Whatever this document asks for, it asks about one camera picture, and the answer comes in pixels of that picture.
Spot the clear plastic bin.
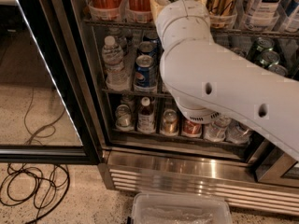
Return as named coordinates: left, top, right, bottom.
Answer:
left=130, top=192, right=233, bottom=224

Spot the clear water bottle middle shelf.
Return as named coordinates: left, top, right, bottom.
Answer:
left=102, top=35, right=129, bottom=91

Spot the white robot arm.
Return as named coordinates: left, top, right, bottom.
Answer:
left=150, top=0, right=299, bottom=160

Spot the brown juice bottle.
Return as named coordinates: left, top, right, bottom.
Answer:
left=137, top=97, right=155, bottom=133

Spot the green can middle shelf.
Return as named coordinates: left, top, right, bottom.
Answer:
left=248, top=37, right=275, bottom=60

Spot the orange tall can right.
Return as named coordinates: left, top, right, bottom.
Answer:
left=128, top=0, right=152, bottom=23

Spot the gold tall can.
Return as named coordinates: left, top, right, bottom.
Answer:
left=206, top=0, right=236, bottom=29

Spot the water bottle bottom shelf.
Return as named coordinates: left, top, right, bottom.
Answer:
left=204, top=116, right=232, bottom=142

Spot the pepsi can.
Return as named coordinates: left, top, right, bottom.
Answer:
left=137, top=41, right=157, bottom=59
left=143, top=31, right=160, bottom=46
left=134, top=55, right=157, bottom=91

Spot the white blue tall can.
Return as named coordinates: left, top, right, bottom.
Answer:
left=244, top=0, right=280, bottom=31

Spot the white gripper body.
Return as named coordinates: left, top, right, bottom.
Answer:
left=155, top=0, right=211, bottom=49

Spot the middle Pepsi can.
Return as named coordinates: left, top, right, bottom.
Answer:
left=137, top=41, right=157, bottom=59

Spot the orange tall can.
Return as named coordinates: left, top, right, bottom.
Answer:
left=128, top=0, right=152, bottom=23
left=89, top=0, right=123, bottom=21

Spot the black floor cable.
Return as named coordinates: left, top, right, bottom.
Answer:
left=0, top=162, right=71, bottom=224

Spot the silver can bottom left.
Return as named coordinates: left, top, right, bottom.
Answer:
left=115, top=105, right=133, bottom=131

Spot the water bottle bottom right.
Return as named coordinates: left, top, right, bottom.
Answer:
left=226, top=120, right=253, bottom=145

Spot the stainless steel fridge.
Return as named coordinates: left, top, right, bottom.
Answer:
left=36, top=0, right=299, bottom=216

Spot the rear Pepsi can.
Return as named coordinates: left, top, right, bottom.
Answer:
left=143, top=31, right=160, bottom=46

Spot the open glass fridge door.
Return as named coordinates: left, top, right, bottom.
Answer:
left=0, top=0, right=102, bottom=165

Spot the orange tall can left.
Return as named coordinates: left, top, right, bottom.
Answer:
left=89, top=0, right=123, bottom=21

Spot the gold can bottom shelf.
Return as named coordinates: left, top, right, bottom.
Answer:
left=161, top=109, right=178, bottom=135

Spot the front Pepsi can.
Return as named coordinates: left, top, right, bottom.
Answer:
left=134, top=55, right=157, bottom=91

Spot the red can bottom shelf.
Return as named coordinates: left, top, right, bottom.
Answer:
left=182, top=119, right=202, bottom=138

